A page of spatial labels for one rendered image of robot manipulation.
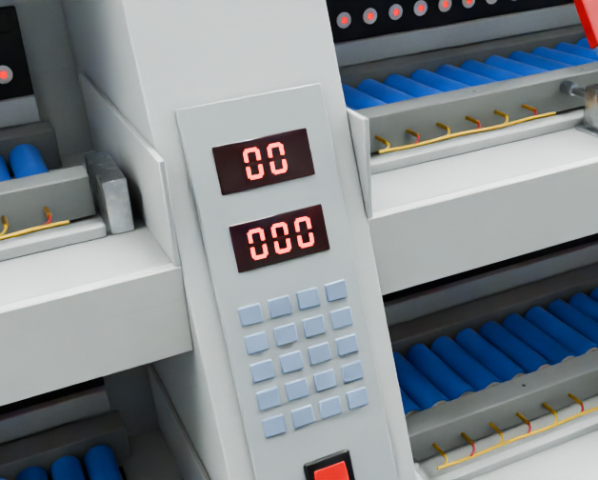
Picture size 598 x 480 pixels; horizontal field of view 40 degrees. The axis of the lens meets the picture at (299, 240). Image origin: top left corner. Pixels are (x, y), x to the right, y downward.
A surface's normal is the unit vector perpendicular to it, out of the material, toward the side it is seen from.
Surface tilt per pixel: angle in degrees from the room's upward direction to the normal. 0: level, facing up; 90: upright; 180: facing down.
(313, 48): 90
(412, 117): 108
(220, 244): 90
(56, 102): 90
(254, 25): 90
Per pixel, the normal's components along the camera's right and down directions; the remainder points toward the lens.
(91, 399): 0.40, 0.36
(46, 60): 0.36, 0.06
